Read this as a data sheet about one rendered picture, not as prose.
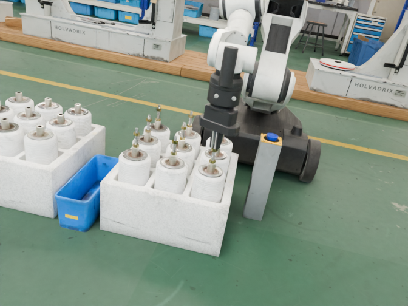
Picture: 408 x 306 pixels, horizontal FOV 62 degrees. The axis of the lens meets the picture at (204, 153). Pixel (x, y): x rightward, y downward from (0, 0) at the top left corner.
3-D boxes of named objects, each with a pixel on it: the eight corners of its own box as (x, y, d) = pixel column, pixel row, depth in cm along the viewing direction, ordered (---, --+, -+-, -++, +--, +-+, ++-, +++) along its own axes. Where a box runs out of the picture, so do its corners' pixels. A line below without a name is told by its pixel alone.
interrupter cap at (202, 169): (217, 181, 98) (218, 179, 97) (193, 173, 100) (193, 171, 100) (226, 170, 104) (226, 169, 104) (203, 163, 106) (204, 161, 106)
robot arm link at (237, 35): (205, 70, 87) (214, 44, 97) (240, 76, 87) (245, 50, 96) (207, 47, 83) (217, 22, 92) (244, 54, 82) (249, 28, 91)
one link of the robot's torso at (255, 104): (247, 83, 179) (248, 56, 132) (285, 91, 177) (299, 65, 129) (240, 112, 179) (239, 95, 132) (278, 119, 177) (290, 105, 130)
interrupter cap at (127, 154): (136, 164, 99) (137, 162, 99) (116, 156, 102) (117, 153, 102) (152, 156, 106) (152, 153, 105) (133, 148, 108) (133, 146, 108)
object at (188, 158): (162, 184, 125) (167, 139, 117) (188, 186, 126) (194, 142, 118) (161, 199, 116) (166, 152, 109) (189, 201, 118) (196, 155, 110)
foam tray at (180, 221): (139, 172, 144) (142, 133, 136) (230, 192, 140) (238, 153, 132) (99, 229, 109) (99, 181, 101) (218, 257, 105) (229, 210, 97)
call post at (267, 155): (243, 206, 132) (261, 133, 119) (261, 210, 132) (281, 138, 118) (242, 217, 126) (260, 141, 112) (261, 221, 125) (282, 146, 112)
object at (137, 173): (134, 216, 106) (137, 166, 98) (110, 204, 110) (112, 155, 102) (152, 203, 114) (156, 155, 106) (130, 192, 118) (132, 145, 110)
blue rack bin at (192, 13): (181, 13, 582) (182, -1, 572) (202, 16, 578) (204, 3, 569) (173, 14, 537) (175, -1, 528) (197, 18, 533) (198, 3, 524)
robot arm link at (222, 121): (244, 131, 96) (254, 90, 91) (229, 140, 89) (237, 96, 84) (207, 117, 102) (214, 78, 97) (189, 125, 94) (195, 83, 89)
